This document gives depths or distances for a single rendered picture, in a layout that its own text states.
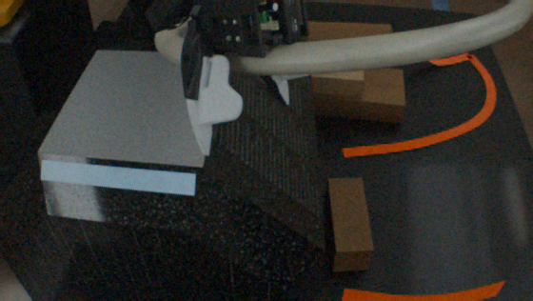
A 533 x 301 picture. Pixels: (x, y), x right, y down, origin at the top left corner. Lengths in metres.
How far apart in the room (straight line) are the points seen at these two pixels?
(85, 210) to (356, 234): 0.96
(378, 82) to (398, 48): 1.83
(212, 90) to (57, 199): 0.64
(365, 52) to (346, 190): 1.39
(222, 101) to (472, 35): 0.24
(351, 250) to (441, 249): 0.37
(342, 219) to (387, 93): 0.69
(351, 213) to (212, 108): 1.34
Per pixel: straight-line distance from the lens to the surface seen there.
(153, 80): 1.19
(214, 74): 0.50
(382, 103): 2.23
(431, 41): 0.51
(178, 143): 1.04
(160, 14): 0.56
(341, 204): 1.82
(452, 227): 2.00
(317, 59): 0.49
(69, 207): 1.08
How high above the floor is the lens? 1.56
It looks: 46 degrees down
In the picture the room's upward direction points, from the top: straight up
